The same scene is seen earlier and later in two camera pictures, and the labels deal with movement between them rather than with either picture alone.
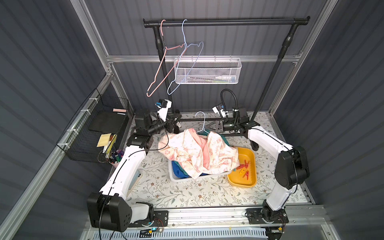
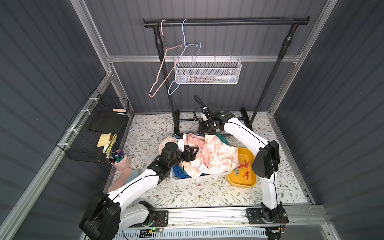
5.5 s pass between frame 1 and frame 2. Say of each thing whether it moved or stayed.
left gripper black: moved
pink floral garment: stayed
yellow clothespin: stayed
